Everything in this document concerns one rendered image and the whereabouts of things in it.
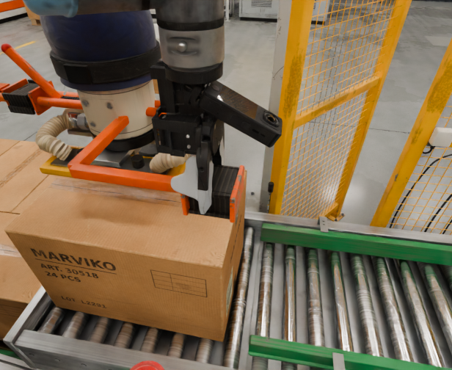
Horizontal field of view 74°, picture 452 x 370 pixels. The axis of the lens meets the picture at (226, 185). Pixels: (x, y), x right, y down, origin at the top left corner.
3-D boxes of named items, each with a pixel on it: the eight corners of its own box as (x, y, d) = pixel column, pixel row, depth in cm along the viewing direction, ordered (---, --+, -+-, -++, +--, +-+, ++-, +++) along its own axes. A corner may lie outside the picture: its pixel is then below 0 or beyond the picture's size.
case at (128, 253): (243, 245, 127) (246, 169, 102) (223, 342, 97) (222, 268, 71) (111, 225, 136) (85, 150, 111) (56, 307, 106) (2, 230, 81)
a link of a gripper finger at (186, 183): (174, 208, 47) (175, 150, 44) (210, 213, 46) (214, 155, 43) (166, 216, 44) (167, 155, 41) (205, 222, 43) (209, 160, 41)
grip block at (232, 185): (243, 188, 53) (244, 165, 50) (234, 223, 47) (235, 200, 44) (197, 181, 55) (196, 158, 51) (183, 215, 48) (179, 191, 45)
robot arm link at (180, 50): (230, 17, 36) (214, 34, 30) (230, 57, 39) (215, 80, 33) (170, 15, 38) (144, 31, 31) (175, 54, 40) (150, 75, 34)
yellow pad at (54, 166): (186, 167, 76) (184, 150, 72) (172, 192, 68) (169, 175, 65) (65, 151, 81) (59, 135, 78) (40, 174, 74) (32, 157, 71)
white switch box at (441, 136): (445, 143, 107) (453, 128, 103) (449, 147, 105) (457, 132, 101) (427, 142, 108) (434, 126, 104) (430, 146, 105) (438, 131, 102)
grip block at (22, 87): (62, 100, 83) (53, 78, 79) (37, 117, 75) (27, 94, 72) (34, 98, 84) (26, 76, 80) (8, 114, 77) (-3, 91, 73)
